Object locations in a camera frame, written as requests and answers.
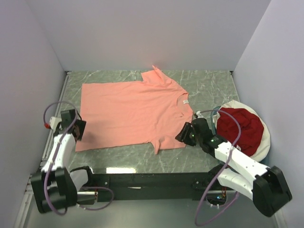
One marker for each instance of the aluminium frame rail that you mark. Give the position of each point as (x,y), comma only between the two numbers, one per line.
(47,149)

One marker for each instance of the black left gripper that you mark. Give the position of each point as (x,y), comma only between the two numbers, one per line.
(81,125)

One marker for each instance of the teal rimmed laundry basket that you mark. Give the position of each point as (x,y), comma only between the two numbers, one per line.
(213,113)

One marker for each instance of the salmon pink t shirt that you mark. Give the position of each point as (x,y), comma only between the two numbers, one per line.
(152,110)

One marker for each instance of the red t shirt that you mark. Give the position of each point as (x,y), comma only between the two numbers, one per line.
(250,125)

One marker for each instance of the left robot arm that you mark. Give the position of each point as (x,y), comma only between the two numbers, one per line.
(55,188)

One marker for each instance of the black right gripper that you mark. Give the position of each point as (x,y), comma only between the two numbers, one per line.
(183,135)

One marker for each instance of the black base crossbar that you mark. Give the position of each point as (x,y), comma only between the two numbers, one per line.
(151,186)

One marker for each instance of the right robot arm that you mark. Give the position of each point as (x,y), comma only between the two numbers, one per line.
(265,186)

